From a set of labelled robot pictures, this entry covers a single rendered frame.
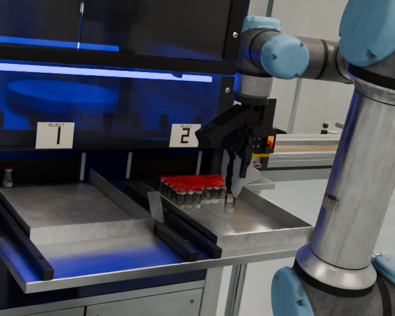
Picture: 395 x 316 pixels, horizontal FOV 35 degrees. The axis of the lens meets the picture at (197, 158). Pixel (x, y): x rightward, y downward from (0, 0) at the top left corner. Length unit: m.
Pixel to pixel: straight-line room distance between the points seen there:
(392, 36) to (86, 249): 0.71
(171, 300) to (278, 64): 0.87
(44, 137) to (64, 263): 0.38
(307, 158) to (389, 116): 1.23
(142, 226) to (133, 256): 0.11
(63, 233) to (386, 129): 0.66
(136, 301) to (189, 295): 0.17
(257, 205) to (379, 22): 0.88
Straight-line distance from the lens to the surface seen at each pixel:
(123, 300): 1.69
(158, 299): 1.75
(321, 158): 2.06
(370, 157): 0.82
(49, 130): 1.43
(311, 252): 0.91
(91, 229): 1.25
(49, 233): 1.22
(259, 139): 1.28
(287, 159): 1.97
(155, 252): 1.23
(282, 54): 1.11
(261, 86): 1.24
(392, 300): 0.97
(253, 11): 1.64
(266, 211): 1.54
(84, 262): 1.16
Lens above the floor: 1.37
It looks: 15 degrees down
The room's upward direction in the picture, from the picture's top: 8 degrees clockwise
